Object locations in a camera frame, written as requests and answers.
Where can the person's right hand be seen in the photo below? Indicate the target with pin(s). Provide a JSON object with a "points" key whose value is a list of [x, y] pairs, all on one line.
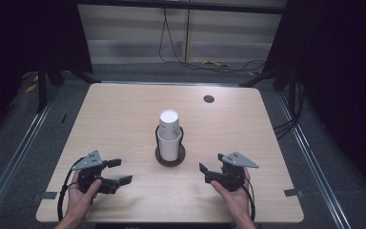
{"points": [[239, 202]]}

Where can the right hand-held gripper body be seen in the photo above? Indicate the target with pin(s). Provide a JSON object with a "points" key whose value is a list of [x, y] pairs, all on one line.
{"points": [[238, 160]]}

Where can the aluminium floor rail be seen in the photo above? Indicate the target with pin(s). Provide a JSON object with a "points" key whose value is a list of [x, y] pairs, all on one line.
{"points": [[311, 159], [16, 152]]}

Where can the person's left hand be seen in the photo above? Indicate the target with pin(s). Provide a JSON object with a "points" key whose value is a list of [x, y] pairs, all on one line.
{"points": [[79, 203]]}

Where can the black metal stand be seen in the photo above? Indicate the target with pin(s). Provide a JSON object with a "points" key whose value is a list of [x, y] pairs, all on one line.
{"points": [[42, 89], [260, 78]]}

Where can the black overhead beam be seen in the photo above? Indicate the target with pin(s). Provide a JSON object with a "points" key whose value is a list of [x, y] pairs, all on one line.
{"points": [[184, 6]]}

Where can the grey tape piece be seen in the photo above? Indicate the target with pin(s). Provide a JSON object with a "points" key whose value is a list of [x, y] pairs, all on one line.
{"points": [[294, 192]]}

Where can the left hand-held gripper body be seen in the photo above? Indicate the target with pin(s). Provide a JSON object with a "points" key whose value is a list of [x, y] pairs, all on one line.
{"points": [[89, 162]]}

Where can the dark round table grommet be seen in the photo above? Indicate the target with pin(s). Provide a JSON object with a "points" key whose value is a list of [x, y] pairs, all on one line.
{"points": [[209, 99]]}

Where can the yellow floor marker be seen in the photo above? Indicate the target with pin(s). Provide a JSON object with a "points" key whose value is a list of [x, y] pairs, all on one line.
{"points": [[31, 87], [215, 63], [253, 73]]}

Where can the dark curtain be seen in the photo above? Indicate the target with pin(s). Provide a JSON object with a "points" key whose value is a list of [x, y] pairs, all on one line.
{"points": [[336, 63], [28, 35]]}

